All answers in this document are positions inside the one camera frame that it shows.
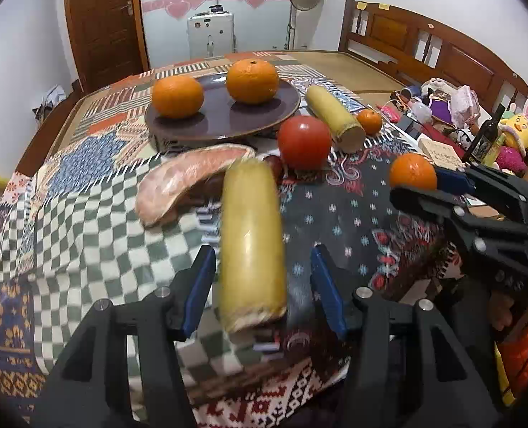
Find large orange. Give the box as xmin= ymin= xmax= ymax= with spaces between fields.
xmin=151 ymin=75 xmax=205 ymax=119
xmin=226 ymin=59 xmax=280 ymax=105

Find medium orange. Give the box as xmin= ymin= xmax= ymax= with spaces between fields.
xmin=389 ymin=153 xmax=438 ymax=190

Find dark red date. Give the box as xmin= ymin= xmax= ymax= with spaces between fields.
xmin=264 ymin=154 xmax=285 ymax=180
xmin=179 ymin=177 xmax=224 ymax=208

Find yellow banana piece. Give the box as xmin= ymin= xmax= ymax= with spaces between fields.
xmin=305 ymin=86 xmax=366 ymax=153
xmin=217 ymin=158 xmax=289 ymax=333

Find brown wooden door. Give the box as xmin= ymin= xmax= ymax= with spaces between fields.
xmin=63 ymin=0 xmax=151 ymax=95

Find white box appliance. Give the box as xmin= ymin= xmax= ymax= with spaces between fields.
xmin=186 ymin=5 xmax=236 ymax=60

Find dark purple round plate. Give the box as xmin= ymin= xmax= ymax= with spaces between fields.
xmin=144 ymin=73 xmax=301 ymax=142

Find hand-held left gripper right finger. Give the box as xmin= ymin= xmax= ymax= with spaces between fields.
xmin=311 ymin=244 xmax=501 ymax=428

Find white plush toy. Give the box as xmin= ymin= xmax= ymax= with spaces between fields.
xmin=420 ymin=78 xmax=447 ymax=99

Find red tomato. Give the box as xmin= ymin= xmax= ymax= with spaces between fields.
xmin=277 ymin=116 xmax=333 ymax=170

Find purple cloth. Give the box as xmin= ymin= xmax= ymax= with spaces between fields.
xmin=428 ymin=98 xmax=457 ymax=126

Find pink quilted bag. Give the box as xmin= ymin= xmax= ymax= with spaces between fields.
xmin=443 ymin=87 xmax=481 ymax=126

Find patchwork printed blanket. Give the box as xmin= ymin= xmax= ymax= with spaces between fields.
xmin=0 ymin=51 xmax=463 ymax=428

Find small tangerine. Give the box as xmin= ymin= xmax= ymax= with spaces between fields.
xmin=357 ymin=109 xmax=383 ymax=136

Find pink fluffy plush toy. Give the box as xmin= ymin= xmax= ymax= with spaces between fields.
xmin=496 ymin=145 xmax=528 ymax=175

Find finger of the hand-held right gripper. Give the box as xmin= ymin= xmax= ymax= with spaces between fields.
xmin=436 ymin=164 xmax=528 ymax=224
xmin=389 ymin=186 xmax=528 ymax=277

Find yellow plush chick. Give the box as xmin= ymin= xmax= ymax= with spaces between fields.
xmin=498 ymin=113 xmax=528 ymax=157

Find dark wine bottle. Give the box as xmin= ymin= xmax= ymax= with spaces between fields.
xmin=462 ymin=103 xmax=506 ymax=165

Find bamboo bed mat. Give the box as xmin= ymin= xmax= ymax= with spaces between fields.
xmin=273 ymin=49 xmax=408 ymax=95

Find pink pomelo wedge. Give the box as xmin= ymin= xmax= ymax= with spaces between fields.
xmin=135 ymin=143 xmax=256 ymax=228

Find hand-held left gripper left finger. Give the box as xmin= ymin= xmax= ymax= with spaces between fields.
xmin=32 ymin=245 xmax=217 ymax=428

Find orange bag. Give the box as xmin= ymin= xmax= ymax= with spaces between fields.
xmin=496 ymin=307 xmax=528 ymax=407

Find wooden bed headboard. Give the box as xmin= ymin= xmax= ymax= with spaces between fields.
xmin=338 ymin=0 xmax=528 ymax=119

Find light wooden box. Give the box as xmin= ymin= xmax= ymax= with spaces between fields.
xmin=418 ymin=138 xmax=463 ymax=168

